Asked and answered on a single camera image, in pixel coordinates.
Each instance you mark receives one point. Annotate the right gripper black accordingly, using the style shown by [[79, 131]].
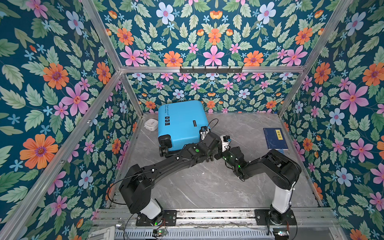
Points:
[[222, 152]]

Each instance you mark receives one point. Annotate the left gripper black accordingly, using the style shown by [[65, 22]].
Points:
[[217, 148]]

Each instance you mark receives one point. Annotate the blue suitcase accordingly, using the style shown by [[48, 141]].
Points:
[[179, 125]]

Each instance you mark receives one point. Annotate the dark blue book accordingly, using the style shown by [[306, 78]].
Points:
[[275, 139]]

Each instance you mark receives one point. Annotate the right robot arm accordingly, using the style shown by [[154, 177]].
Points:
[[282, 171]]

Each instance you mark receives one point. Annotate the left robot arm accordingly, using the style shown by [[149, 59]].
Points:
[[136, 187]]

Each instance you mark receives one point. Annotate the white round device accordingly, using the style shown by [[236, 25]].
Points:
[[151, 124]]

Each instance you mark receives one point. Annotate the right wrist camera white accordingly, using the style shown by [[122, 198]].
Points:
[[226, 141]]

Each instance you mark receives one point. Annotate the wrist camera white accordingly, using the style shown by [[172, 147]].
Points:
[[226, 141], [203, 132]]

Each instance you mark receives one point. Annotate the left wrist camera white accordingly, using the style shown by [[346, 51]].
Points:
[[203, 132]]

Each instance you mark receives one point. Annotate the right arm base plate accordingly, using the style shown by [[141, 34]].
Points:
[[273, 217]]

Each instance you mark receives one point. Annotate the black coat hook rail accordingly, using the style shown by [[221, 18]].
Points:
[[209, 70]]

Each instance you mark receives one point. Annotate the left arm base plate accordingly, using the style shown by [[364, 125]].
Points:
[[166, 217]]

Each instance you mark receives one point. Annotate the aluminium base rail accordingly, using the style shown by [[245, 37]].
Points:
[[307, 217]]

